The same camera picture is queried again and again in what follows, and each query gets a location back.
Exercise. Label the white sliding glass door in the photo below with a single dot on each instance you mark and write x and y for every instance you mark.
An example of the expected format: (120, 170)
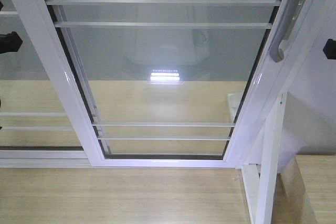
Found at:
(164, 42)

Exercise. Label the grey door handle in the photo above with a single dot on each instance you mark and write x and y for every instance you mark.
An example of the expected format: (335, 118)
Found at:
(285, 14)

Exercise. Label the light wooden box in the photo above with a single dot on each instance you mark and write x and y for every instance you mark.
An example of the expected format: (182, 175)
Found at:
(309, 184)

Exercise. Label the fixed white glass panel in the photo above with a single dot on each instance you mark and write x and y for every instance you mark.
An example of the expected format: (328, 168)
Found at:
(44, 121)

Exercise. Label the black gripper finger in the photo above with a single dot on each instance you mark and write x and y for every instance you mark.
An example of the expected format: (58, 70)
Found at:
(10, 42)
(330, 49)

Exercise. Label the plywood base platform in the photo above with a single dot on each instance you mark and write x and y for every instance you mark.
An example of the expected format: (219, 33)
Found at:
(138, 195)

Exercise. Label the white triangular support brace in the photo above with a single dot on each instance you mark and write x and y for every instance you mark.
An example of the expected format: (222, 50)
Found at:
(260, 169)

